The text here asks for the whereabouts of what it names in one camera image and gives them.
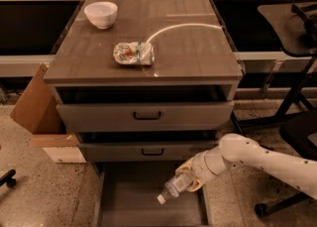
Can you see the bottom grey drawer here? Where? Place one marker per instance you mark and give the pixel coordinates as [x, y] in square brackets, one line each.
[127, 197]

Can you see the grey drawer cabinet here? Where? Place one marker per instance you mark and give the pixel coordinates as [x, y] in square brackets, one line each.
[194, 62]

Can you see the grey drawer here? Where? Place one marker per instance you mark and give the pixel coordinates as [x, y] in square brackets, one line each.
[127, 197]
[142, 117]
[143, 152]

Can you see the black chair caster left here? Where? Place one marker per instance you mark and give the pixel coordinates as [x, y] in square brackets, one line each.
[8, 179]

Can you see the brown cardboard box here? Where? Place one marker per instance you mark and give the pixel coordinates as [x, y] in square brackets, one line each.
[36, 112]

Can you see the black office chair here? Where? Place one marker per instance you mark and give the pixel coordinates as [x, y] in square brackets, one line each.
[299, 133]

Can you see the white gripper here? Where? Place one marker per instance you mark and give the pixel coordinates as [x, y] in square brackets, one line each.
[198, 169]

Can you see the white ceramic bowl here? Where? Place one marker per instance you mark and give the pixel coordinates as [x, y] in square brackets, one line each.
[101, 14]

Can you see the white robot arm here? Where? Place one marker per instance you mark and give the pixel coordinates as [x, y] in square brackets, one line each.
[234, 151]

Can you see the crushed white soda can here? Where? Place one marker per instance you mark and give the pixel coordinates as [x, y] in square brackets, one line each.
[135, 53]

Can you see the middle grey drawer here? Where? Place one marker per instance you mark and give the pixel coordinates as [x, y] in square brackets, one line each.
[143, 152]

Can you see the black side table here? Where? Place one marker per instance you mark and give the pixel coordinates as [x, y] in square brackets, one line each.
[295, 23]

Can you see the top grey drawer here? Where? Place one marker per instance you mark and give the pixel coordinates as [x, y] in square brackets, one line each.
[142, 117]

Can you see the clear plastic water bottle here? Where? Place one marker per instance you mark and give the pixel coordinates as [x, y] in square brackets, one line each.
[175, 186]

